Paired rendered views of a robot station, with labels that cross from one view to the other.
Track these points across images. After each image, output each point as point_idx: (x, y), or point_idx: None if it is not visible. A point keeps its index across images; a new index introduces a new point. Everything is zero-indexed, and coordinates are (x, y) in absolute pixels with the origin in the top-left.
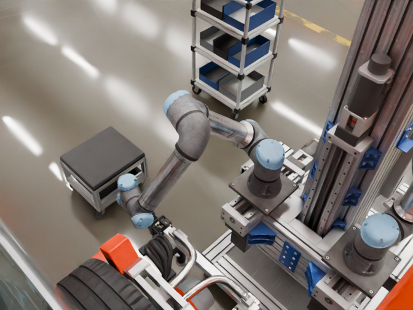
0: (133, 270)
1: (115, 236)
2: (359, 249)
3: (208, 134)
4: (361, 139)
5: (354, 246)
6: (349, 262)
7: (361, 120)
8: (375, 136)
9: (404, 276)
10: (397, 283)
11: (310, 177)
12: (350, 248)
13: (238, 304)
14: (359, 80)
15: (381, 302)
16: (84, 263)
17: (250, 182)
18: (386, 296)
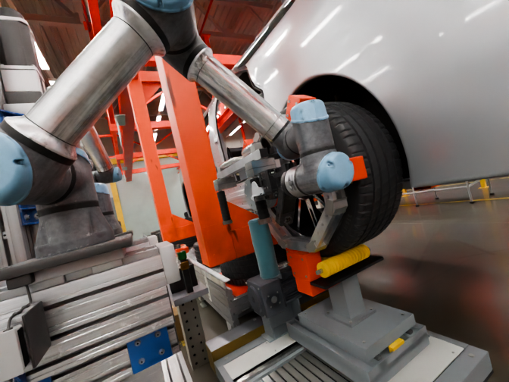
0: None
1: (301, 97)
2: (111, 207)
3: None
4: None
5: (109, 211)
6: (120, 227)
7: (43, 79)
8: None
9: (177, 81)
10: (178, 87)
11: (23, 234)
12: (108, 220)
13: (228, 176)
14: (29, 32)
15: (176, 115)
16: (336, 114)
17: (104, 224)
18: (177, 106)
